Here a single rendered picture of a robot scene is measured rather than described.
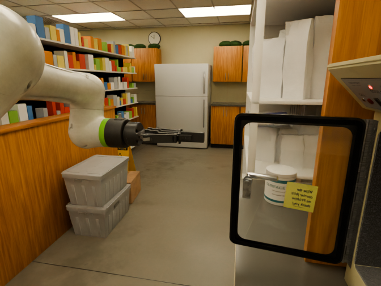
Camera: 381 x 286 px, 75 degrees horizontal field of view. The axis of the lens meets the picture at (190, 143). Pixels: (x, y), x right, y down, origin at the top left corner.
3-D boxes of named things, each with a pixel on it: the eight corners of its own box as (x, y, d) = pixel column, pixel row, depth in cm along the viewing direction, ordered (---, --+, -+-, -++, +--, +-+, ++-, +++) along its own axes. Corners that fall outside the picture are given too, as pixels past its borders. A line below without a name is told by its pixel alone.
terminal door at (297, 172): (341, 265, 67) (367, 117, 57) (228, 242, 76) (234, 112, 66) (341, 263, 67) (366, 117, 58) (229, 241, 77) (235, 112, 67)
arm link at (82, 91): (-33, 100, 51) (11, 101, 48) (-35, 42, 50) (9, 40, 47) (83, 109, 86) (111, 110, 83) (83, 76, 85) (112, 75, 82)
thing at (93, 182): (132, 183, 282) (130, 156, 274) (104, 210, 225) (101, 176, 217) (98, 180, 290) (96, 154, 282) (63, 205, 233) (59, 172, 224)
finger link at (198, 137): (181, 131, 74) (180, 131, 73) (204, 132, 73) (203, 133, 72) (181, 141, 75) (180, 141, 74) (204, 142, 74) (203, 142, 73)
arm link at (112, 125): (119, 145, 84) (105, 153, 75) (117, 111, 81) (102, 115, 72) (136, 146, 83) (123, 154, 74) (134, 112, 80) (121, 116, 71)
